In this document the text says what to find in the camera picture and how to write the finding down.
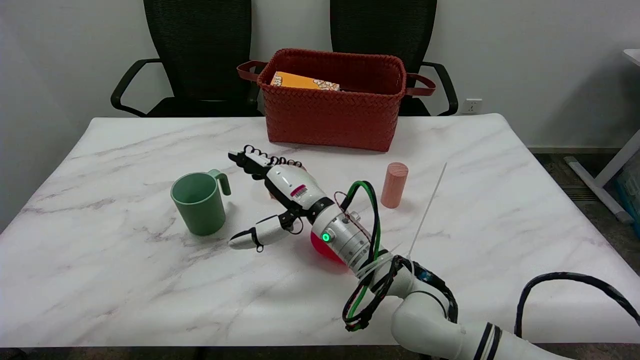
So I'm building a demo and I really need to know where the white zip tie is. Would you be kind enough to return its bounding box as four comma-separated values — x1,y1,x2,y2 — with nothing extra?
407,162,448,259

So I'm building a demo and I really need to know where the blue storage bin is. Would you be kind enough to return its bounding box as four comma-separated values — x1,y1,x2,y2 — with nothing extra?
616,164,640,226

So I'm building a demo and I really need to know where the thick black cable loop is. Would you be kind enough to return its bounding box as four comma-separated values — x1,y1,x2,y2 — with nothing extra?
515,272,640,339

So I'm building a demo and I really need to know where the orange cardboard box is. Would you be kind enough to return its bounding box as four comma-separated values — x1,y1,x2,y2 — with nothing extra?
270,71,341,92

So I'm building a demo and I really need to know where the red woven basket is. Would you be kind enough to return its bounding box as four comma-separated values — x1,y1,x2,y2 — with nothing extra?
237,48,436,152

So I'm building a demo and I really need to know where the green black cable bundle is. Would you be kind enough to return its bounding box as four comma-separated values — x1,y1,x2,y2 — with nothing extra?
342,180,459,332

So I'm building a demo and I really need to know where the red yellow toy mango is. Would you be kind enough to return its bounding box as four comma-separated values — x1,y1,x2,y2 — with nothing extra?
310,231,349,272

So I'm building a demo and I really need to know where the white desk frame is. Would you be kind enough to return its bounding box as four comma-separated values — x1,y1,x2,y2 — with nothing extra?
564,49,640,224

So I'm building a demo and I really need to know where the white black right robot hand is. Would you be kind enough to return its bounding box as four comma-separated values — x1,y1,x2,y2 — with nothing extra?
228,145,335,252

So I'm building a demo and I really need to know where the pale wooden cylinder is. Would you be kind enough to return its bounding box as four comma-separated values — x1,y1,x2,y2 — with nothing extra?
380,162,409,209

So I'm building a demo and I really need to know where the green plastic mug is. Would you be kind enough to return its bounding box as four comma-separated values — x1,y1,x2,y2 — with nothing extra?
170,169,232,236

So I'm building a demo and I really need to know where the black mesh office chair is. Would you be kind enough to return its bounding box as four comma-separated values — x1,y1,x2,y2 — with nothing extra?
111,0,265,118
330,0,459,117

